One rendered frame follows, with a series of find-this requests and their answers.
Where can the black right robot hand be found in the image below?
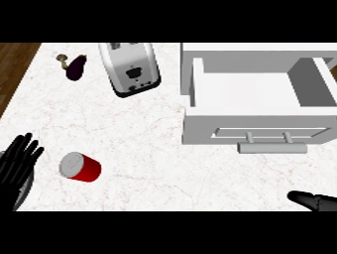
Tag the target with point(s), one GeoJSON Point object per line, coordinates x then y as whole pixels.
{"type": "Point", "coordinates": [323, 201]}

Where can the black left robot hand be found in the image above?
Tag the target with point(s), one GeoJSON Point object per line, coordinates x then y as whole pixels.
{"type": "Point", "coordinates": [11, 172]}

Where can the red can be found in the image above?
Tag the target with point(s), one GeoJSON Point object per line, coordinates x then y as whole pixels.
{"type": "Point", "coordinates": [80, 167]}

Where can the white open drawer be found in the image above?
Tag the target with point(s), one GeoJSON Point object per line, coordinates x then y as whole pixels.
{"type": "Point", "coordinates": [259, 109]}

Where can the dark purple eggplant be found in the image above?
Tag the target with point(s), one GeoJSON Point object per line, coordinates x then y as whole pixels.
{"type": "Point", "coordinates": [76, 67]}

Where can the brown mushroom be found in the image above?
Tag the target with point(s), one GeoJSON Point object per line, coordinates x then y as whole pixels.
{"type": "Point", "coordinates": [63, 60]}

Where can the silver toaster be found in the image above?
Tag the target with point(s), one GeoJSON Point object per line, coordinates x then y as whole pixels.
{"type": "Point", "coordinates": [129, 68]}

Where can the white cabinet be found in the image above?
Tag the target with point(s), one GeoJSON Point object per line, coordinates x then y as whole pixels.
{"type": "Point", "coordinates": [255, 56]}

